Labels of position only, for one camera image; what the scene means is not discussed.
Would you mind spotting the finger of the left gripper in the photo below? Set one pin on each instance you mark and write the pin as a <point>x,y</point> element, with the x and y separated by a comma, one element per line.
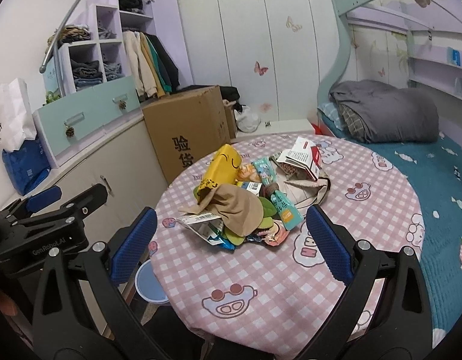
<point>45,198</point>

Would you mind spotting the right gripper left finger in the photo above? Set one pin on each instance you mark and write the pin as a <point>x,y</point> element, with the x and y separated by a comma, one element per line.
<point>62,324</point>

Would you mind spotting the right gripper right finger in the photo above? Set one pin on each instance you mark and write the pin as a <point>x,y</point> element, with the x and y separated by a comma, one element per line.
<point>384,310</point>

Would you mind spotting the red white carton box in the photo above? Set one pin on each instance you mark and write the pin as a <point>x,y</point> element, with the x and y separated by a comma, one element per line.
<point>303,156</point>

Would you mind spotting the white trash bin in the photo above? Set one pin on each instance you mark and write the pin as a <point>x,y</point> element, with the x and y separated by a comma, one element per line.
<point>148,286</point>

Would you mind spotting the blue shopping bag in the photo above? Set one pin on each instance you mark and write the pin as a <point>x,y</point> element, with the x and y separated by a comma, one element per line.
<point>27,167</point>

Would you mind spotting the mint drawer unit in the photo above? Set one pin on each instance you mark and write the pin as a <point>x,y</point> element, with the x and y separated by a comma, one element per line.
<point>92,113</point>

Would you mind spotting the white paper bag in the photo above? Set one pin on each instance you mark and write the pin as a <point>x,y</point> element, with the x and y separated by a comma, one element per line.
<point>16,121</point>

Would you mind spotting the pink checkered tablecloth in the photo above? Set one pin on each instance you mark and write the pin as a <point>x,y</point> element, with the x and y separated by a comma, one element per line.
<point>275,298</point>

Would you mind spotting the teal snack packet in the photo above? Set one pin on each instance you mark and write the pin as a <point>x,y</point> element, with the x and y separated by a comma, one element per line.
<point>286,210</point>

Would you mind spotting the lilac open shelf wardrobe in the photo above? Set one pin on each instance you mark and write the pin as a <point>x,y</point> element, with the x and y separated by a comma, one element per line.
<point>105,21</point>

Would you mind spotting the teal candy print bedsheet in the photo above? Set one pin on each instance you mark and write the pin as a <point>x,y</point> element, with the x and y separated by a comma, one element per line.
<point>422,194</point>

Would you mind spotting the large cardboard box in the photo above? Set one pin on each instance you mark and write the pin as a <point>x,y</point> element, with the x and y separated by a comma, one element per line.
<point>186,127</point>

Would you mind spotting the hanging clothes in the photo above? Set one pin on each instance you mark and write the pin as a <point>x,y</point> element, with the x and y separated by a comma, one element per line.
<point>153,71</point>

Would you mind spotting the yellow snack bag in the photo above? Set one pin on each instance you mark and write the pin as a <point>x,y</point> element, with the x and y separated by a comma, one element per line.
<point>223,169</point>

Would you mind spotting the plaid pillow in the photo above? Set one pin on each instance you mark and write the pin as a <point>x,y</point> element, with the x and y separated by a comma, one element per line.
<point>353,122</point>

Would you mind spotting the grey folded blanket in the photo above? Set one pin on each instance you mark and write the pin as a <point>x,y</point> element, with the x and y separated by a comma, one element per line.
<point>389,114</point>

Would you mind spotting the red white storage box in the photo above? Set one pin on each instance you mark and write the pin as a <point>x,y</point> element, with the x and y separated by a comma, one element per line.
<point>277,127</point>

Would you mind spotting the white plastic bag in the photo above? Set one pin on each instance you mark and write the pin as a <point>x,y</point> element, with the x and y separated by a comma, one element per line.
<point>247,121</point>

